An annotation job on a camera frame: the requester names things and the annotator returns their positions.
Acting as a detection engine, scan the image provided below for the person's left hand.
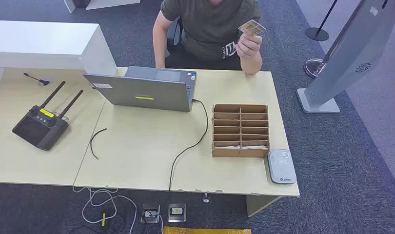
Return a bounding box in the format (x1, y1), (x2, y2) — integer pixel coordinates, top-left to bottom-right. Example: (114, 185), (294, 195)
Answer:
(235, 32), (263, 59)

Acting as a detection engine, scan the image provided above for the tan ID card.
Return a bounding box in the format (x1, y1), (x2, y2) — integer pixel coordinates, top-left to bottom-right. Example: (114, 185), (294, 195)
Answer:
(238, 19), (267, 36)

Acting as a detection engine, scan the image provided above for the person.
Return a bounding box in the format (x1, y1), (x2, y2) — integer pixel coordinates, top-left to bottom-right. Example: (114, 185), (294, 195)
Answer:
(152, 0), (263, 76)

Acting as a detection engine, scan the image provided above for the cardboard card organizer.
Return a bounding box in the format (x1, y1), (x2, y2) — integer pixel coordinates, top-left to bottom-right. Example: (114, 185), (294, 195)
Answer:
(212, 103), (270, 158)

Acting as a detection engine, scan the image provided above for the grey card reader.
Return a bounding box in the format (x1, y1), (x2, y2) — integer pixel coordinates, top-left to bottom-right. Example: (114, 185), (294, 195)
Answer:
(267, 149), (297, 185)

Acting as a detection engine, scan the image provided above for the chrome stanchion base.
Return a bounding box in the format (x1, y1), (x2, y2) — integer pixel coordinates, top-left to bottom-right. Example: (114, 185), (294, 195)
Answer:
(304, 58), (327, 79)

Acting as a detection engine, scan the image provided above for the grey kiosk stand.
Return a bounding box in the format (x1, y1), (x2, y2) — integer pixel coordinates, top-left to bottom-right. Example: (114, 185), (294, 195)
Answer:
(296, 0), (395, 114)

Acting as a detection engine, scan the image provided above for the grey laptop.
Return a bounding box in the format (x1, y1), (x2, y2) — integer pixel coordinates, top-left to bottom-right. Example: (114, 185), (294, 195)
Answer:
(82, 66), (198, 113)

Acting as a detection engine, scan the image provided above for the white furniture base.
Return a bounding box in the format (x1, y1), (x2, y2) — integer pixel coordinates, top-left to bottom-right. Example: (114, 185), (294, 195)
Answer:
(63, 0), (142, 14)

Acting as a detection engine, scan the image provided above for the desk side panel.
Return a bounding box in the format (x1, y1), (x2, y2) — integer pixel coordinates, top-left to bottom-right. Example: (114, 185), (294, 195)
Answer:
(246, 195), (284, 217)

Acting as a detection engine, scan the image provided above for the metal floor socket box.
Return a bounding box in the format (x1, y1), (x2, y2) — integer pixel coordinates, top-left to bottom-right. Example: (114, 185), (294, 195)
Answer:
(167, 202), (187, 223)

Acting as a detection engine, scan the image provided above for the yellow floor strip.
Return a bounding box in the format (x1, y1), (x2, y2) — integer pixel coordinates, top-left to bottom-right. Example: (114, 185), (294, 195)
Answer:
(162, 226), (252, 234)

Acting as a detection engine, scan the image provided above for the floor socket with plug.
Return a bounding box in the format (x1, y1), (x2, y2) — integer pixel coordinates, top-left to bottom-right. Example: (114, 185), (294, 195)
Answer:
(140, 204), (161, 224)

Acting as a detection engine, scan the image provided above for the small black desk microphone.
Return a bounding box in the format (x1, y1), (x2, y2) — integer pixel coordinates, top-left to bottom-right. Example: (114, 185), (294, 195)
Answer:
(23, 72), (51, 87)

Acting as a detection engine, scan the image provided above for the white counter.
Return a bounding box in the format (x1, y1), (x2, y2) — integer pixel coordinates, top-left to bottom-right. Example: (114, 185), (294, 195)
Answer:
(0, 20), (118, 109)

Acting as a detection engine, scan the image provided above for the black remote controller with antennas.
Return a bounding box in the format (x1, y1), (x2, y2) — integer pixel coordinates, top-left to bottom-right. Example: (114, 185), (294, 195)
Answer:
(12, 80), (84, 152)

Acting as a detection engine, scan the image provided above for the black stanchion post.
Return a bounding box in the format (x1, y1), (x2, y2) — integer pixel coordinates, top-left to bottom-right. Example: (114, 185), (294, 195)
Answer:
(304, 0), (338, 41)

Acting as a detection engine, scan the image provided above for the black laptop power cable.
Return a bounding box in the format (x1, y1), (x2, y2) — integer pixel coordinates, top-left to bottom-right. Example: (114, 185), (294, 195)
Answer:
(168, 98), (209, 193)

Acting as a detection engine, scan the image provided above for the short black cable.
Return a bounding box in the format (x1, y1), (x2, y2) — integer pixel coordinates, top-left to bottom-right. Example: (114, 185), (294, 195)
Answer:
(89, 128), (108, 160)

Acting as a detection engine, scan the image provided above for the white floor cable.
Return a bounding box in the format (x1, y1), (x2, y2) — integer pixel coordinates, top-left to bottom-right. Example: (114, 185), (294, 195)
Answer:
(72, 186), (138, 234)

